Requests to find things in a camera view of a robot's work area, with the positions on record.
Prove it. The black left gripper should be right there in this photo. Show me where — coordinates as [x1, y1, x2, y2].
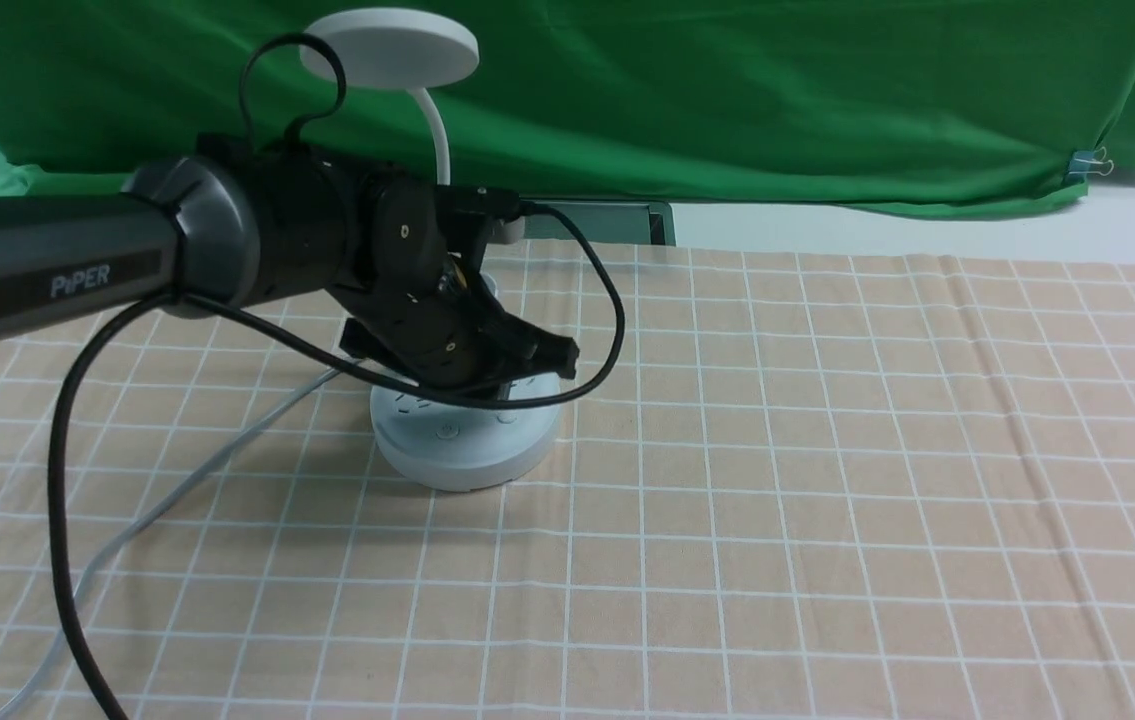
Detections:
[339, 284, 580, 391]

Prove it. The grey lamp power cord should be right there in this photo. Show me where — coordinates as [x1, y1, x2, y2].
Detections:
[0, 366, 343, 720]

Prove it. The blue binder clip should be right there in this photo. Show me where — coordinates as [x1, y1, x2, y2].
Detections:
[1063, 146, 1115, 184]

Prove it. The green backdrop cloth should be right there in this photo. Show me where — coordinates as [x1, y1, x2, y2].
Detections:
[0, 1, 1135, 218]

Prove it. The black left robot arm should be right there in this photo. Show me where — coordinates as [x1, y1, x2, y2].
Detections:
[0, 135, 579, 402]

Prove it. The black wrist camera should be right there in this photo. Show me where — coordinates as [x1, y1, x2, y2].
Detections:
[434, 184, 529, 245]

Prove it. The white desk lamp with sockets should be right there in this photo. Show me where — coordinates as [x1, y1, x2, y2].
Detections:
[306, 6, 561, 493]

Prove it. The black camera cable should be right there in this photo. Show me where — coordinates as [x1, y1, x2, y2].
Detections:
[47, 33, 627, 720]

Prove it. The beige checked tablecloth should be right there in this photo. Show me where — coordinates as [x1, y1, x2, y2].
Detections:
[0, 221, 1135, 720]

